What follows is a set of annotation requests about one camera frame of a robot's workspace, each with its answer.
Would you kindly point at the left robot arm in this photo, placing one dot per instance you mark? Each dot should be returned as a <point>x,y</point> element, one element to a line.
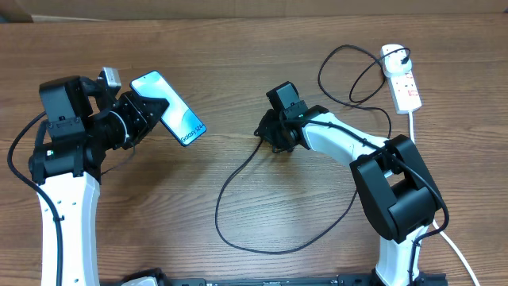
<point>85,119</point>

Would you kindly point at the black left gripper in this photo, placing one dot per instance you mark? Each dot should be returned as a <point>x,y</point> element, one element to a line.
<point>144,120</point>

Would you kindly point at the white power strip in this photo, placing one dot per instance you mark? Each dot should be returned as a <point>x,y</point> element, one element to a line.
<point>404,93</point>

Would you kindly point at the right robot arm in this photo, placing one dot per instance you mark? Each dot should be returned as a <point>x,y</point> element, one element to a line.
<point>398,195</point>

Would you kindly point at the brown cardboard backdrop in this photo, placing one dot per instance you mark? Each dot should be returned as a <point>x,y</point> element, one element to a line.
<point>94,10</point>

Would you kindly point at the white USB charger plug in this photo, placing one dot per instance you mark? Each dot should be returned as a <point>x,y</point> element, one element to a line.
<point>395,60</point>

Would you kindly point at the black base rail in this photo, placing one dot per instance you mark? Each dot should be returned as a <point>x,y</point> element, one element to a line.
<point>158,277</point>

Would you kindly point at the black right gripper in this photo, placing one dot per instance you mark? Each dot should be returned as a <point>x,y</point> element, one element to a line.
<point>267,133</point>

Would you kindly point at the blue Samsung Galaxy smartphone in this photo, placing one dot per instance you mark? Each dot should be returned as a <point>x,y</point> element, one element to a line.
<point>178,118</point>

